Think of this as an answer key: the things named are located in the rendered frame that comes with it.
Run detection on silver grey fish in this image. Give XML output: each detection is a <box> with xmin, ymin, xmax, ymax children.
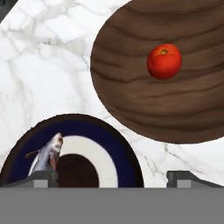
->
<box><xmin>24</xmin><ymin>132</ymin><xmax>65</xmax><ymax>178</ymax></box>

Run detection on round dark wooden board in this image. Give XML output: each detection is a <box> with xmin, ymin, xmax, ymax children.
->
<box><xmin>89</xmin><ymin>0</ymin><xmax>224</xmax><ymax>144</ymax></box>

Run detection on red tomato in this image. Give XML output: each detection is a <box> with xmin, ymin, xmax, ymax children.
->
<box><xmin>146</xmin><ymin>43</ymin><xmax>183</xmax><ymax>81</ymax></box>

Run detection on blue and white ringed plate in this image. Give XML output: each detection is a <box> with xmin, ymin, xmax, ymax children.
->
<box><xmin>0</xmin><ymin>113</ymin><xmax>144</xmax><ymax>188</ymax></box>

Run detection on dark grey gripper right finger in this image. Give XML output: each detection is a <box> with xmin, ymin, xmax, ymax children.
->
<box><xmin>166</xmin><ymin>170</ymin><xmax>222</xmax><ymax>188</ymax></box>

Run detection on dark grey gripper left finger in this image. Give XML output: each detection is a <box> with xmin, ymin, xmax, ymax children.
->
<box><xmin>6</xmin><ymin>170</ymin><xmax>59</xmax><ymax>188</ymax></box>

